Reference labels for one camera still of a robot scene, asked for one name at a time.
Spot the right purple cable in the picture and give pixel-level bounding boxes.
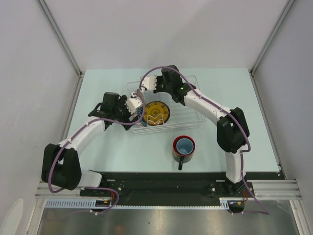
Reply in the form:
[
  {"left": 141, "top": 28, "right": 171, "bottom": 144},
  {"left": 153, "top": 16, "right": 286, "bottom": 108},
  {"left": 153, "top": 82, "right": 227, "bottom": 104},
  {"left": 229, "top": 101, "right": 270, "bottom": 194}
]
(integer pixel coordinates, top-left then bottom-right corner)
[{"left": 138, "top": 65, "right": 271, "bottom": 216}]

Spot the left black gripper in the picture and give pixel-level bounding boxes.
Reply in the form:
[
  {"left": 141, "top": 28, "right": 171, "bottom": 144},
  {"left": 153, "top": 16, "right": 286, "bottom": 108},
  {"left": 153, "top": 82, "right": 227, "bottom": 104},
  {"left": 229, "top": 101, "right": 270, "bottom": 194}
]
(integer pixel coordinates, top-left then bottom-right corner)
[{"left": 112, "top": 96, "right": 140, "bottom": 130}]

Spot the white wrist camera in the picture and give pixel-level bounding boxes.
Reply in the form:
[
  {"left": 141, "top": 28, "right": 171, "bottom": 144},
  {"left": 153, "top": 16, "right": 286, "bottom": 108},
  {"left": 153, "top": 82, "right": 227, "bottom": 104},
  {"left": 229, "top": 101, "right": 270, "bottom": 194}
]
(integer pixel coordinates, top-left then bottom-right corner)
[
  {"left": 139, "top": 76, "right": 157, "bottom": 91},
  {"left": 126, "top": 92, "right": 143, "bottom": 114}
]

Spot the blue patterned bowl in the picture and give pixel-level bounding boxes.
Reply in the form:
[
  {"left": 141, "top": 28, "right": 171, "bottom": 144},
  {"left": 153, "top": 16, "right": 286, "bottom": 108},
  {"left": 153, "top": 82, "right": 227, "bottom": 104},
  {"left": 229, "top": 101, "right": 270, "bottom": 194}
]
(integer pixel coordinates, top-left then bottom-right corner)
[{"left": 137, "top": 107, "right": 148, "bottom": 127}]

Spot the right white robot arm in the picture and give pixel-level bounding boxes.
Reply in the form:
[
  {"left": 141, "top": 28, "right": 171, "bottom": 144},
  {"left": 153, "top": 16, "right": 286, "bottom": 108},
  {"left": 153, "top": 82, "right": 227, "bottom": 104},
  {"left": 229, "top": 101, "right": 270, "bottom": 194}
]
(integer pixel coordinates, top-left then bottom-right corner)
[{"left": 153, "top": 65, "right": 251, "bottom": 196}]

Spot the light blue cup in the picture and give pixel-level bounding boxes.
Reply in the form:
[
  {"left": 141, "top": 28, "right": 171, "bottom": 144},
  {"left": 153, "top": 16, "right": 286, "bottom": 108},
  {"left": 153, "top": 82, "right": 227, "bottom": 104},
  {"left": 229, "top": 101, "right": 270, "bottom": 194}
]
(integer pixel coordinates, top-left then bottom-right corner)
[{"left": 176, "top": 138, "right": 194, "bottom": 155}]

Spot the purple cable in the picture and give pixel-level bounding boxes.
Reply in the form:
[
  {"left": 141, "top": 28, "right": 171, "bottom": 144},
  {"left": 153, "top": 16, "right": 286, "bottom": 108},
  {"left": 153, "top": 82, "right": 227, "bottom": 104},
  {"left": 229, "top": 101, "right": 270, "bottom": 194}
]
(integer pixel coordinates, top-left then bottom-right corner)
[
  {"left": 48, "top": 92, "right": 147, "bottom": 216},
  {"left": 138, "top": 65, "right": 271, "bottom": 216}
]

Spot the brown patterned bowl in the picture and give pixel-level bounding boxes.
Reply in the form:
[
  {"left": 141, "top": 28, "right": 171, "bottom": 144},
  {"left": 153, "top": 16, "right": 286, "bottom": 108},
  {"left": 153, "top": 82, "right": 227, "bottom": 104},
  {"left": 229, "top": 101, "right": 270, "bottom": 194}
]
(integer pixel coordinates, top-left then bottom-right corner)
[{"left": 136, "top": 89, "right": 145, "bottom": 103}]

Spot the right slotted cable duct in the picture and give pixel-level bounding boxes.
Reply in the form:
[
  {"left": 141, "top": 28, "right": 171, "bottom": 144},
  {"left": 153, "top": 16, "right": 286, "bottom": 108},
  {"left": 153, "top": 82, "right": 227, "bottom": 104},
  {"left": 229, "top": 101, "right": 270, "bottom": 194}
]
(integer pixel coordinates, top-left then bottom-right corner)
[{"left": 220, "top": 197, "right": 245, "bottom": 208}]

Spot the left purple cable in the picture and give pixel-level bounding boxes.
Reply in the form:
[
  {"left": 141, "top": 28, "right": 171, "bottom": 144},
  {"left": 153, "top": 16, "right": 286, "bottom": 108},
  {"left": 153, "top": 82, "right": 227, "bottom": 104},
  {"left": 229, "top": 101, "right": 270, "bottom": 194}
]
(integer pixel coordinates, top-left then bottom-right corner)
[{"left": 48, "top": 92, "right": 147, "bottom": 216}]

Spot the yellow round patterned plate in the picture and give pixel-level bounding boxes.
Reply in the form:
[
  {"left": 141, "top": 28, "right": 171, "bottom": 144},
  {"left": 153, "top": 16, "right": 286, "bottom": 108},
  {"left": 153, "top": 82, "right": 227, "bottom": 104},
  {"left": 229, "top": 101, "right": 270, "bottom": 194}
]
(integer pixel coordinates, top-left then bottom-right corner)
[{"left": 143, "top": 101, "right": 171, "bottom": 126}]

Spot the left slotted cable duct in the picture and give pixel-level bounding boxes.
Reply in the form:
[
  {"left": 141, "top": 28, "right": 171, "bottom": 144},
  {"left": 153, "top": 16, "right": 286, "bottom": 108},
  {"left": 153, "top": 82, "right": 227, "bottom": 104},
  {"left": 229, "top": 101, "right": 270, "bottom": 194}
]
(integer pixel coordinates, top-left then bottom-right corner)
[{"left": 45, "top": 199, "right": 112, "bottom": 209}]

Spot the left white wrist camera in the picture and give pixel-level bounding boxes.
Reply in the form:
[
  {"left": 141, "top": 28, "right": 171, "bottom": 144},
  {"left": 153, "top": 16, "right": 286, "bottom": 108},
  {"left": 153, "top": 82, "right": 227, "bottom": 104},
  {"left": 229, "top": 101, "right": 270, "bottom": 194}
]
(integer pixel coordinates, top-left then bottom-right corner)
[{"left": 126, "top": 92, "right": 143, "bottom": 114}]

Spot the red black mug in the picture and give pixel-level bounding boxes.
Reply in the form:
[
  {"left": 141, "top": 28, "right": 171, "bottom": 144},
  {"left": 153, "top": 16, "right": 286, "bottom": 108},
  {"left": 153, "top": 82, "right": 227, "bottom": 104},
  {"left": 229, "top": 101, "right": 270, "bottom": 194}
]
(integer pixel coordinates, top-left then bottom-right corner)
[{"left": 172, "top": 136, "right": 196, "bottom": 170}]

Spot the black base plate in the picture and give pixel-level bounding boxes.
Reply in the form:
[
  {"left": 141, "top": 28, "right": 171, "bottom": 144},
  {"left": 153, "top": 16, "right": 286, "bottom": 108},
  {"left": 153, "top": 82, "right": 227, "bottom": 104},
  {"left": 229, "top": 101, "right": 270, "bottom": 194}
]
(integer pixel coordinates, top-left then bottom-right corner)
[{"left": 48, "top": 171, "right": 287, "bottom": 206}]

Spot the slotted cable duct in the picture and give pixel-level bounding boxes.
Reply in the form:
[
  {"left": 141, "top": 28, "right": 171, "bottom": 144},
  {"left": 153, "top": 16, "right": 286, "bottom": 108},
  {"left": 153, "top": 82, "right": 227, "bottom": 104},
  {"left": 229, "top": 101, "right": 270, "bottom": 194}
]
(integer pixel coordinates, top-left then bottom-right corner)
[
  {"left": 45, "top": 199, "right": 112, "bottom": 209},
  {"left": 220, "top": 197, "right": 245, "bottom": 208}
]

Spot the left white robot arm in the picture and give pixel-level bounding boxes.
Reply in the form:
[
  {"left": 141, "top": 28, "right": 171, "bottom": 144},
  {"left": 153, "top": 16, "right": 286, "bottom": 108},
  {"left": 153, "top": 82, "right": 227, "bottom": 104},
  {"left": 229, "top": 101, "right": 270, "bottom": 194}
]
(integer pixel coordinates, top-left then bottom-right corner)
[{"left": 41, "top": 92, "right": 144, "bottom": 196}]

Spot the clear wire dish rack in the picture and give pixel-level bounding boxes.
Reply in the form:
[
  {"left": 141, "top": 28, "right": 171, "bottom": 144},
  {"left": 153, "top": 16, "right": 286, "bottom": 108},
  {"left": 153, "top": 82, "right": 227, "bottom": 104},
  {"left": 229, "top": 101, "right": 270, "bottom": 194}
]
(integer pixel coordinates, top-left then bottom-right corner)
[{"left": 131, "top": 90, "right": 206, "bottom": 134}]

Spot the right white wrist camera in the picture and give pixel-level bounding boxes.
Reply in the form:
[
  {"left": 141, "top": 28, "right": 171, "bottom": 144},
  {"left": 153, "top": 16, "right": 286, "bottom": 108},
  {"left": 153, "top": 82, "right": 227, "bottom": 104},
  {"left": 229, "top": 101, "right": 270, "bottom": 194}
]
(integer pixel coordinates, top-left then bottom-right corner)
[{"left": 139, "top": 76, "right": 157, "bottom": 91}]

